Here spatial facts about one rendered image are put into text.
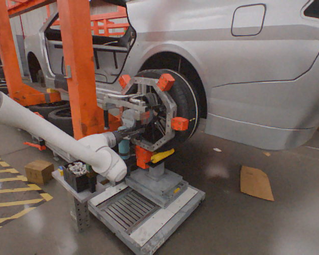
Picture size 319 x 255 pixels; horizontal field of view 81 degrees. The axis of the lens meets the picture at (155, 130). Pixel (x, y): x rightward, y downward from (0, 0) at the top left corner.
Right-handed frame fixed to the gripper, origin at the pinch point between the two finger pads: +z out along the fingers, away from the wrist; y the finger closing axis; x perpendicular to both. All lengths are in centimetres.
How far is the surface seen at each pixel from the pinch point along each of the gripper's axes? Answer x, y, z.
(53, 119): -34, -170, 14
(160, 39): 57, -23, 46
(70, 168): -27, -31, -32
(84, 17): 68, -60, 5
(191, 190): -75, 11, 61
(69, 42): 51, -64, -6
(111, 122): -15, -60, 24
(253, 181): -82, 51, 131
